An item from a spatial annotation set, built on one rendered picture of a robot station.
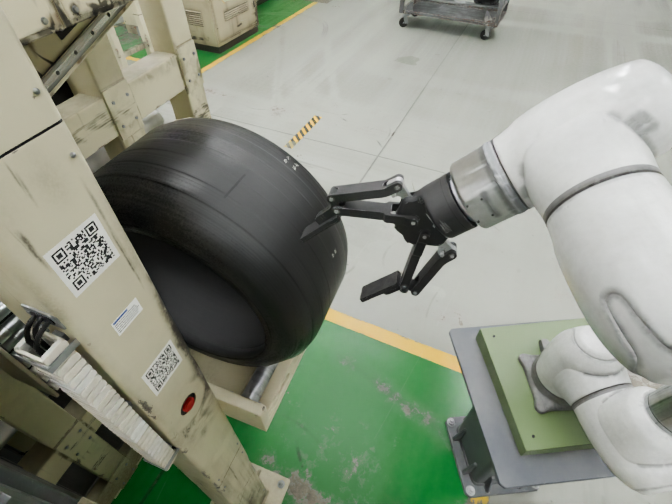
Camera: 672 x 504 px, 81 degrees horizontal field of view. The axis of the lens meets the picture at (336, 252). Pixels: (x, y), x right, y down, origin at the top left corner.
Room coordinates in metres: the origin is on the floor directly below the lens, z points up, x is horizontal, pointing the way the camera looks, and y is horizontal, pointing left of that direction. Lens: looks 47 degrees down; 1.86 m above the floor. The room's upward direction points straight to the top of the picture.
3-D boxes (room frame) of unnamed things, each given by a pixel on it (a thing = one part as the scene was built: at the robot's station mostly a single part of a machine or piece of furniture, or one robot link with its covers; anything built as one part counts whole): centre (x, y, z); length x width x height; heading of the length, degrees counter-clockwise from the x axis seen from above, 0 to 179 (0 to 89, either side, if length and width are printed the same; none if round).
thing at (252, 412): (0.42, 0.35, 0.90); 0.40 x 0.03 x 0.10; 69
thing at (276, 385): (0.54, 0.16, 0.83); 0.36 x 0.09 x 0.06; 159
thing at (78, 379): (0.25, 0.36, 1.19); 0.05 x 0.04 x 0.48; 69
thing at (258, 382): (0.54, 0.16, 0.90); 0.35 x 0.05 x 0.05; 159
